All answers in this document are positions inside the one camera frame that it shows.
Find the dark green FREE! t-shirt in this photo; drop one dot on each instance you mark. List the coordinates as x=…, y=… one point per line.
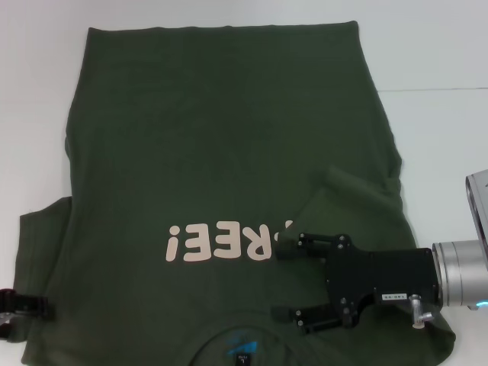
x=209, y=133

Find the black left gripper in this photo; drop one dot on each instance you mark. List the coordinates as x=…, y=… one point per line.
x=34, y=305

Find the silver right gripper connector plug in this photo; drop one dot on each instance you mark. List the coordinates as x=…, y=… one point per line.
x=418, y=310

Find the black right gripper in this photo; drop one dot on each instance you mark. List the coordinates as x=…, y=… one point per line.
x=381, y=274

